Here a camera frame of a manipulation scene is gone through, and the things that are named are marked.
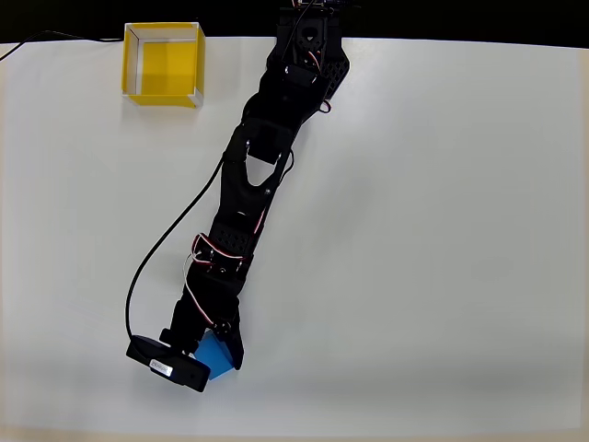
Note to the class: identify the yellow open box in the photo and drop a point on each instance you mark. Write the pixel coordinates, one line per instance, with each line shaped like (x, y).
(170, 64)

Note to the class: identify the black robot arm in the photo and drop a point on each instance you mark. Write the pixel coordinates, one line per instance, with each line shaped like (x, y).
(271, 138)

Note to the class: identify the black webcam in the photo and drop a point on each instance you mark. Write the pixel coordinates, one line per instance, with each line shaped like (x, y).
(177, 368)

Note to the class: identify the blue cube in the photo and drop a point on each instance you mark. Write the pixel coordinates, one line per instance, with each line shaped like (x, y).
(212, 358)

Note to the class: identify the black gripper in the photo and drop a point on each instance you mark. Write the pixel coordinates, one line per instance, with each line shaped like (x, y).
(199, 320)

